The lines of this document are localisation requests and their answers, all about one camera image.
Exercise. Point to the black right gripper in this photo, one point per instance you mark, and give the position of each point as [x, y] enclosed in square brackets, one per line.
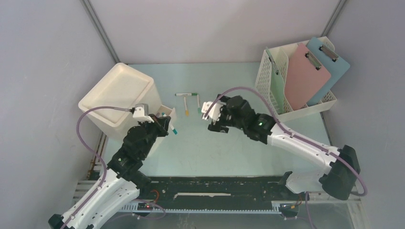
[220, 126]

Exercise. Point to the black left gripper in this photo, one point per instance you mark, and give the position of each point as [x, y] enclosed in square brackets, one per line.
[161, 124]

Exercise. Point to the white marker teal tip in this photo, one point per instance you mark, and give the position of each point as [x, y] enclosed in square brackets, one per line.
[170, 125]

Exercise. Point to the white marker yellow cap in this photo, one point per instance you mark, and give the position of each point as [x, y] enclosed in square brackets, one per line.
[185, 106]

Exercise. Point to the white marker green tip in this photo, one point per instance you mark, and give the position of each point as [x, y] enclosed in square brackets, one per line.
[198, 104]

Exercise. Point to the white drawer cabinet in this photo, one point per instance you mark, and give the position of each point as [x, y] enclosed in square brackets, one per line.
[124, 87]

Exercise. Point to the green clipboard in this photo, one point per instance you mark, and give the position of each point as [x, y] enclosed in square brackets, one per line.
[277, 84]

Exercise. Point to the pink clipboard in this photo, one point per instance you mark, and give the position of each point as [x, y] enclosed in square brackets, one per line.
[305, 77]

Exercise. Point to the blue clipboard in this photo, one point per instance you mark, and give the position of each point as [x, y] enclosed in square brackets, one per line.
[333, 63]

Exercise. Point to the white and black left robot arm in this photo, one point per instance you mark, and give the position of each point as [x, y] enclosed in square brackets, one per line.
[121, 183]

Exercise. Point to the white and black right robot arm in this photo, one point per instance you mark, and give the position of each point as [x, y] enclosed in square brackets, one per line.
[336, 168]

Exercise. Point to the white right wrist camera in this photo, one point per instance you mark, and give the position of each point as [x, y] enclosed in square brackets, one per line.
[211, 111]

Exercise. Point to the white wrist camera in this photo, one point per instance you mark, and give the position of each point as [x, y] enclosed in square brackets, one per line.
[141, 113]
[211, 111]

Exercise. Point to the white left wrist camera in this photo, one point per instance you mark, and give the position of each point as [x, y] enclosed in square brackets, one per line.
[141, 113]

